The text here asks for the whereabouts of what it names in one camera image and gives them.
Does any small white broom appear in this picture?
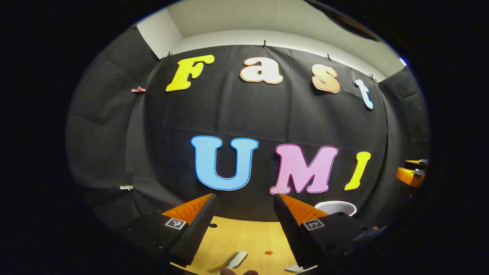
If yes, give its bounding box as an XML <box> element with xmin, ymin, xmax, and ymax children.
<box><xmin>215</xmin><ymin>251</ymin><xmax>249</xmax><ymax>275</ymax></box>

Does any black backdrop cloth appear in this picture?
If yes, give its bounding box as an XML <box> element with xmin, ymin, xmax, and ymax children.
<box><xmin>66</xmin><ymin>23</ymin><xmax>431</xmax><ymax>245</ymax></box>

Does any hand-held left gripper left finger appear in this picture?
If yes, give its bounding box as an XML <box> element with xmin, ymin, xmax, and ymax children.
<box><xmin>126</xmin><ymin>193</ymin><xmax>220</xmax><ymax>268</ymax></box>

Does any wooden desktop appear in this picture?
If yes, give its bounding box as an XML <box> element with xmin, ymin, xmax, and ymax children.
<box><xmin>170</xmin><ymin>216</ymin><xmax>317</xmax><ymax>275</ymax></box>

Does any white garbage bin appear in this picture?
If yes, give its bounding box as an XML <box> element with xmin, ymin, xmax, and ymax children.
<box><xmin>314</xmin><ymin>201</ymin><xmax>357</xmax><ymax>217</ymax></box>

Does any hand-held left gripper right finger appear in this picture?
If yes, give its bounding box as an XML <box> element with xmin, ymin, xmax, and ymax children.
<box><xmin>273</xmin><ymin>193</ymin><xmax>388</xmax><ymax>270</ymax></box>

